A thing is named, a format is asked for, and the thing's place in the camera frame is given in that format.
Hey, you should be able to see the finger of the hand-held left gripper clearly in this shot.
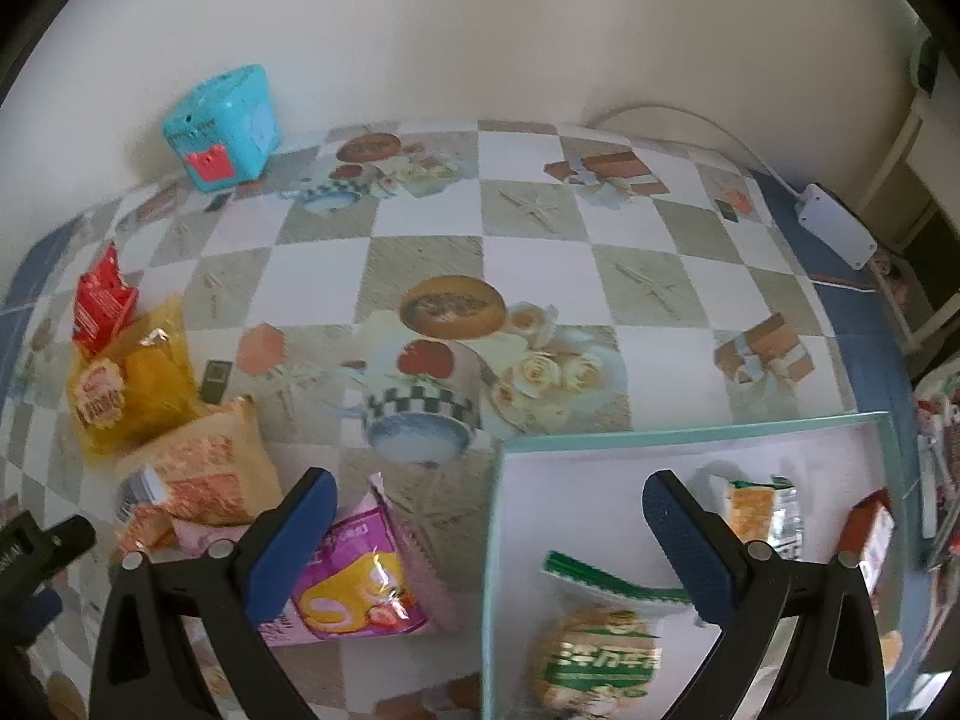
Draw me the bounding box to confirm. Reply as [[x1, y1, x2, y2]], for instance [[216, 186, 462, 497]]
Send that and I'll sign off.
[[0, 511, 97, 593], [0, 589, 65, 650]]

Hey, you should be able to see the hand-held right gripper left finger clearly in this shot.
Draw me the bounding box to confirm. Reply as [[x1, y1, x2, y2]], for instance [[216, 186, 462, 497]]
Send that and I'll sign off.
[[90, 467, 338, 720]]

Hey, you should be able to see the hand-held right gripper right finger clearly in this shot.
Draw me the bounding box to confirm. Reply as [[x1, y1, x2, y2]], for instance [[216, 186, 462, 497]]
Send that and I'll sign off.
[[643, 469, 890, 720]]

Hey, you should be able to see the green white cracker packet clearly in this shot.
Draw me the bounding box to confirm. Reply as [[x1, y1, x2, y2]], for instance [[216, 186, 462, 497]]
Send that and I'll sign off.
[[694, 469, 807, 563]]

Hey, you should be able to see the pink cake roll packet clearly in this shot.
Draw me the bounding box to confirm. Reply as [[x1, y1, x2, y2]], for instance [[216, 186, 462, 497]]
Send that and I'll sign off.
[[169, 471, 462, 650]]

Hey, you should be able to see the teal rimmed white tray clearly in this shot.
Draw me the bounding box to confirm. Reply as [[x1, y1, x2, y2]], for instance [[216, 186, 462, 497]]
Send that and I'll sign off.
[[480, 411, 920, 720]]

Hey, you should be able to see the round pastry packet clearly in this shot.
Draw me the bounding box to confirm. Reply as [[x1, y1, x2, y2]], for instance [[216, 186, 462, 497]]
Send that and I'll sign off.
[[525, 550, 695, 720]]

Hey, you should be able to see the beige orange snack packet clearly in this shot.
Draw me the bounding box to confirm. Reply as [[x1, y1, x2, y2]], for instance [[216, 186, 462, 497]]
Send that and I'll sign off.
[[111, 394, 284, 567]]

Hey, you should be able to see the small red box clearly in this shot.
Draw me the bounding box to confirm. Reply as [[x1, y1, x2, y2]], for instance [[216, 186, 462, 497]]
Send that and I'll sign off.
[[836, 487, 897, 601]]

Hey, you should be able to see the yellow snack packet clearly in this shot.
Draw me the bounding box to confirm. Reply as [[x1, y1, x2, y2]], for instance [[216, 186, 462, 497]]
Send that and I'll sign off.
[[66, 296, 207, 466]]

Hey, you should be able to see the red snack packet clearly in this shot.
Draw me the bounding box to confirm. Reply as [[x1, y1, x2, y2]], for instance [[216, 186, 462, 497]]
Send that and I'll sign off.
[[71, 244, 142, 357]]

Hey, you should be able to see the pile of assorted packages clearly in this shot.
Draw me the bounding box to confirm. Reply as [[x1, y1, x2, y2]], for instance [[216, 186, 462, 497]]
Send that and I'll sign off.
[[915, 360, 960, 563]]

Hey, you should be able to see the white power adapter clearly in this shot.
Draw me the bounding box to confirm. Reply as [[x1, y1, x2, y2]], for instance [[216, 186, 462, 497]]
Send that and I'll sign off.
[[795, 182, 878, 271]]

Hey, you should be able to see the checkered printed tablecloth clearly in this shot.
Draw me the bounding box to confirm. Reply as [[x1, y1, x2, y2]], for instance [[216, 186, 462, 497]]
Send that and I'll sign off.
[[0, 118, 923, 720]]

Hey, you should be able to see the teal cube box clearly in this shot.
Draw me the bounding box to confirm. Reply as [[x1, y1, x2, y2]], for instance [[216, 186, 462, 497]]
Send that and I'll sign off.
[[163, 64, 280, 194]]

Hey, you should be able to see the white shelf unit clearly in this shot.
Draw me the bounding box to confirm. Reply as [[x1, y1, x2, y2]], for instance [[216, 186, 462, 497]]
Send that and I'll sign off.
[[862, 15, 960, 353]]

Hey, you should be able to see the white adapter cable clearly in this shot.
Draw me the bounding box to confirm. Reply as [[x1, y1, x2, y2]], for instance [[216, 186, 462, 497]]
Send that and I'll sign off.
[[589, 103, 807, 200]]

